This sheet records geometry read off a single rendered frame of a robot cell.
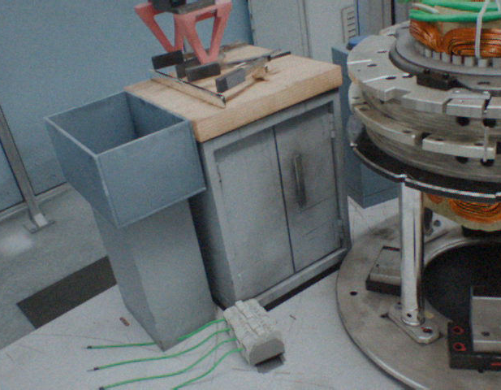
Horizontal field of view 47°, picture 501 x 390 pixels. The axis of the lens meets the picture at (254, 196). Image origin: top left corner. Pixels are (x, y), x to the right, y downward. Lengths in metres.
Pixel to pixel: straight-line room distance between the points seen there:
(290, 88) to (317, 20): 2.23
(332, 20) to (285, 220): 2.29
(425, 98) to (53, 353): 0.56
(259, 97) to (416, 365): 0.33
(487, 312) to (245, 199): 0.29
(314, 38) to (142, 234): 2.31
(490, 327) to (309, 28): 2.33
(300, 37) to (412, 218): 2.34
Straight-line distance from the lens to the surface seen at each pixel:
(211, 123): 0.60
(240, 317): 0.70
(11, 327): 2.28
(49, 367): 0.79
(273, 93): 0.64
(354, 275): 0.77
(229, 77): 0.62
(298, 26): 2.87
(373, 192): 0.94
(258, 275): 0.73
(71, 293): 2.29
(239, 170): 0.65
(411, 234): 0.60
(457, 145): 0.50
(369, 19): 1.05
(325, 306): 0.76
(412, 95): 0.50
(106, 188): 0.58
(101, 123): 0.74
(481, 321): 0.65
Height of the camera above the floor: 1.28
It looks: 29 degrees down
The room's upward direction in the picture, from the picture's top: 10 degrees counter-clockwise
